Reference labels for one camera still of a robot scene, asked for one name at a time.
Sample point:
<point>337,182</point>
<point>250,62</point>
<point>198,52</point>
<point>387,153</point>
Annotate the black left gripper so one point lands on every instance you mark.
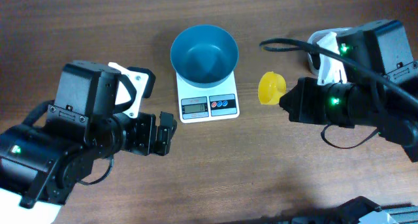
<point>170,136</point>

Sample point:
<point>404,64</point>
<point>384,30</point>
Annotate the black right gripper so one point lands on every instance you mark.
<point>307,100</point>

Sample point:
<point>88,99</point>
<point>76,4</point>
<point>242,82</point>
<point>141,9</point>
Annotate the yellow plastic scoop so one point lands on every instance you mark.
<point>272,87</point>

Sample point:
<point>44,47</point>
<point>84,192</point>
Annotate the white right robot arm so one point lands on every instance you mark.
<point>367,76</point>

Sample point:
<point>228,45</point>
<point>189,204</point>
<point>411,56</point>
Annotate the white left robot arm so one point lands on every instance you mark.
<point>95,114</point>

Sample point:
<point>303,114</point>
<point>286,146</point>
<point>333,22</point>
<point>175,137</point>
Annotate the white digital kitchen scale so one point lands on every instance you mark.
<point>207,104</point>

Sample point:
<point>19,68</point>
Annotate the blue plastic bowl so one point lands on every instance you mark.
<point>204,55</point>

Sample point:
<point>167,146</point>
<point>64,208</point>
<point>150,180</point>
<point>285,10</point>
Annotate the clear plastic container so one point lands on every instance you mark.
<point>313,59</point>

